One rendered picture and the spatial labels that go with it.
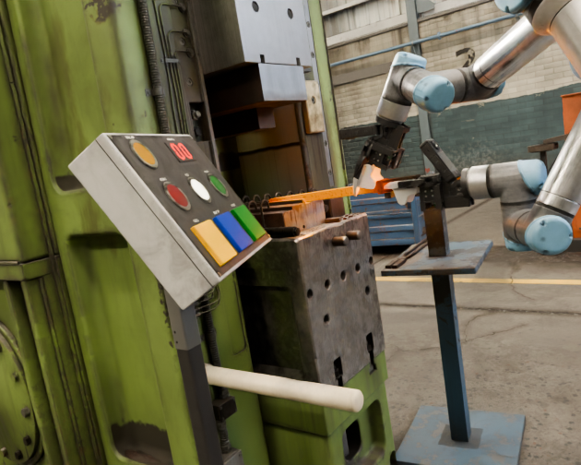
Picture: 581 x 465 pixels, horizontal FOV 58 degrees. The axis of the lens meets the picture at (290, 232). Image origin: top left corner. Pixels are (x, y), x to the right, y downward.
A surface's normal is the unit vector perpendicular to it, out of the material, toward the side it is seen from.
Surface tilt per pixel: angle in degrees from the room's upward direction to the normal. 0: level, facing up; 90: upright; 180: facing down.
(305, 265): 90
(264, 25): 90
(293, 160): 90
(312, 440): 89
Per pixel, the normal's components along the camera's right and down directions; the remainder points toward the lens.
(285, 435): -0.58, 0.20
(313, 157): 0.80, -0.04
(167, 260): -0.19, 0.18
